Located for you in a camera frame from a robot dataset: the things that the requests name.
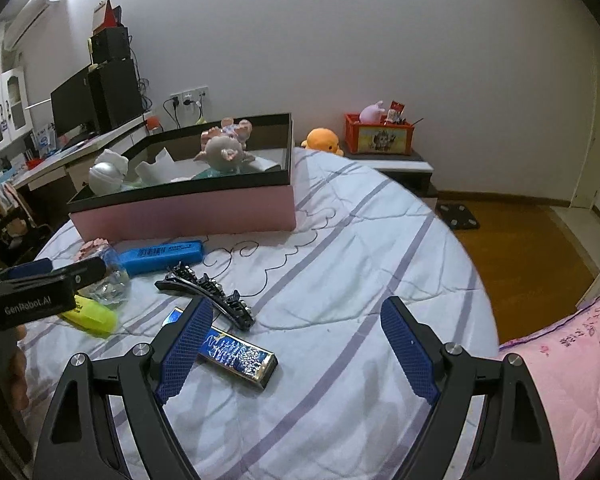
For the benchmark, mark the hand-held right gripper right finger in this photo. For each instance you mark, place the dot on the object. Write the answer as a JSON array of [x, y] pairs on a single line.
[[410, 350]]

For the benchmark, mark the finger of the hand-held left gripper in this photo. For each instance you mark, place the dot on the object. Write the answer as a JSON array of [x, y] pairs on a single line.
[[82, 272], [27, 270]]

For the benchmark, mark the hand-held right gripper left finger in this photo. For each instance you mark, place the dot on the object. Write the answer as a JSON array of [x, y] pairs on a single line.
[[185, 350]]

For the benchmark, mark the clear jar blue cap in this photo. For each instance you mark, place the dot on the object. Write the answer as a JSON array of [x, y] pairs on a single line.
[[107, 287]]

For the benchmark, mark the yellow highlighter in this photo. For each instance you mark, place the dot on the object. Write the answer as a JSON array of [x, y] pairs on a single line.
[[95, 317]]

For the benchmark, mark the blue silver harmonica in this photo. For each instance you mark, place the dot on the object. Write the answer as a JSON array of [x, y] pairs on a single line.
[[235, 355]]

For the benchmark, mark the black jewelled hair clip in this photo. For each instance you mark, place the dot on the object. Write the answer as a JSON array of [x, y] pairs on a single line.
[[220, 300]]

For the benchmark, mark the blue plastic case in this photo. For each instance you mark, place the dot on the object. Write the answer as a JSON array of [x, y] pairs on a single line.
[[160, 255]]

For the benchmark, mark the white round device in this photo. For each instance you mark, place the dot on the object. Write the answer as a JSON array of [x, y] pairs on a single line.
[[107, 172]]

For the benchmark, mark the pink storage box black rim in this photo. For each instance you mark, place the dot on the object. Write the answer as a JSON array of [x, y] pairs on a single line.
[[190, 212]]

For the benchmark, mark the teal round disc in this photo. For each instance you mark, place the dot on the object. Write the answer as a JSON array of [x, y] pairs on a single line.
[[212, 173]]

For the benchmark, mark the grey plush elephant toy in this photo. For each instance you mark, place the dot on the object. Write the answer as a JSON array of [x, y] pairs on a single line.
[[225, 152]]

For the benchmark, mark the person's left hand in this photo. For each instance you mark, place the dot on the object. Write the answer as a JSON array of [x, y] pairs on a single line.
[[20, 370]]

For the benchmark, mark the black office chair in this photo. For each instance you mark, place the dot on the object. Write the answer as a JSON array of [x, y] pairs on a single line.
[[20, 230]]

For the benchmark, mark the white desk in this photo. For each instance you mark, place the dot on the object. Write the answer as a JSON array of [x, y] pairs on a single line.
[[55, 165]]

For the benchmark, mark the striped white bed sheet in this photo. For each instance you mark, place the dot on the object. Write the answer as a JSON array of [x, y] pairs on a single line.
[[330, 260]]

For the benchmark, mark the blue white box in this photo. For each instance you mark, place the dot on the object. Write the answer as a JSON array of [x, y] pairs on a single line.
[[45, 137]]

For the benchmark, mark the black floor scale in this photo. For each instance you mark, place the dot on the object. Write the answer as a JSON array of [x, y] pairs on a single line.
[[460, 216]]

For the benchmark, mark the white glass door cabinet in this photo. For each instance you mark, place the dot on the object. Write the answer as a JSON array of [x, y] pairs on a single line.
[[5, 110]]

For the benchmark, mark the pink quilt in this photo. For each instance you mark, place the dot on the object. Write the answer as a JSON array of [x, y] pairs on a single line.
[[570, 385]]

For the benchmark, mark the clear bottle red cap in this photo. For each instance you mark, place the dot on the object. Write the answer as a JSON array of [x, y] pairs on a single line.
[[153, 122]]

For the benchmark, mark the black monitor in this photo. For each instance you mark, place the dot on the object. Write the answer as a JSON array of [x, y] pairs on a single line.
[[72, 102]]

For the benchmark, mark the low cabinet dark top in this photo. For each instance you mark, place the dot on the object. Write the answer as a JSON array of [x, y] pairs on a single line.
[[405, 172]]

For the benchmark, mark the large black speaker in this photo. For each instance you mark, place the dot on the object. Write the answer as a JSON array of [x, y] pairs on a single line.
[[115, 92]]

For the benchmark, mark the red plastic crate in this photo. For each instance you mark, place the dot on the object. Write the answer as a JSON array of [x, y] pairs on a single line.
[[351, 132]]

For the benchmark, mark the orange octopus plush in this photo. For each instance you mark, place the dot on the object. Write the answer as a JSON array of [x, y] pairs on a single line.
[[322, 140]]

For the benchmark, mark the small black speaker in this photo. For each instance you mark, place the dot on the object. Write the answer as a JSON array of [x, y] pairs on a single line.
[[110, 45]]

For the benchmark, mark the red packet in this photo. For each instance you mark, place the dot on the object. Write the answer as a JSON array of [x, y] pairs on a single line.
[[396, 110]]

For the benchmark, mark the pink plush toy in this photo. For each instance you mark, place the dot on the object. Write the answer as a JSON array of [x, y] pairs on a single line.
[[372, 112]]

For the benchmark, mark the red desk calendar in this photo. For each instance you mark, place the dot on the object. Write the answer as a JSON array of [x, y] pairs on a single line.
[[107, 17]]

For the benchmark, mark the white door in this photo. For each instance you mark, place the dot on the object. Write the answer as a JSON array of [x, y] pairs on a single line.
[[587, 160]]

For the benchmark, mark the white air conditioner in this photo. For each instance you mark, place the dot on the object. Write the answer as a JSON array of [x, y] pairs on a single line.
[[32, 10]]

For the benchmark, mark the white wall outlet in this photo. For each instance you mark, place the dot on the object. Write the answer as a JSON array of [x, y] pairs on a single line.
[[190, 95]]

